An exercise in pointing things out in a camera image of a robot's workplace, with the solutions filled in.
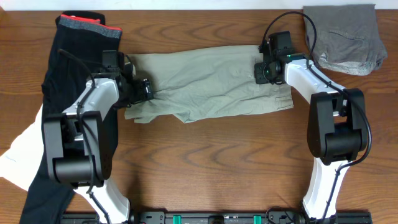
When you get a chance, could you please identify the khaki green shorts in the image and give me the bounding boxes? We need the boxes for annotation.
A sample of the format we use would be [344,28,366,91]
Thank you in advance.
[124,45,294,123]

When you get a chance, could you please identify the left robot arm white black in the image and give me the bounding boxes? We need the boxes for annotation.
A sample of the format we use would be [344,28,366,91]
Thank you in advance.
[44,72,154,223]

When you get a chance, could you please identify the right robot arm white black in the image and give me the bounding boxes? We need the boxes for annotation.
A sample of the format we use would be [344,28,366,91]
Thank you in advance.
[254,54,371,223]

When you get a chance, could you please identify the black pants red waistband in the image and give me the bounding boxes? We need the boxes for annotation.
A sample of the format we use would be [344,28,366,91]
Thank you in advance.
[19,11,123,223]

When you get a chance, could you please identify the folded grey shorts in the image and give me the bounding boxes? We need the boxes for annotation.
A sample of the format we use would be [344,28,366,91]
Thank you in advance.
[303,4,388,76]

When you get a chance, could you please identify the white cloth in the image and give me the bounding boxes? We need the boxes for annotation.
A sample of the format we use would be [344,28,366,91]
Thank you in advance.
[1,106,44,191]

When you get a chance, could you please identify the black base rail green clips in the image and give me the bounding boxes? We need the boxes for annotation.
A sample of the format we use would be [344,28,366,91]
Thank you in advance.
[60,203,373,224]

